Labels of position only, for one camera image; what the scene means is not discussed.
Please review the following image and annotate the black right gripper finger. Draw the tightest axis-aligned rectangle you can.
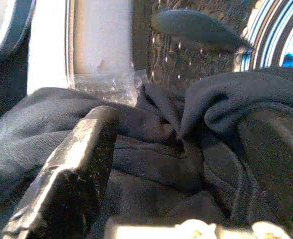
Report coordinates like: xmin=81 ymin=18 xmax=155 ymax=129
xmin=2 ymin=105 xmax=119 ymax=239

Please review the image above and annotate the dark grey cloth garment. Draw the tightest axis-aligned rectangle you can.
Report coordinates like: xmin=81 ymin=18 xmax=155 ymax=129
xmin=0 ymin=67 xmax=293 ymax=239

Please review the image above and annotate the white washer door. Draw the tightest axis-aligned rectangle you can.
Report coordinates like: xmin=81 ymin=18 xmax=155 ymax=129
xmin=0 ymin=0 xmax=36 ymax=66

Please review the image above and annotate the grey drum paddle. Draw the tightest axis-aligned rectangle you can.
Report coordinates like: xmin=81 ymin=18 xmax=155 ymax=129
xmin=150 ymin=8 xmax=252 ymax=50

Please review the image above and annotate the steel washer drum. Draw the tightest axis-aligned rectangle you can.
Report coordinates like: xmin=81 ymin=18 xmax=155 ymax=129
xmin=132 ymin=0 xmax=293 ymax=83

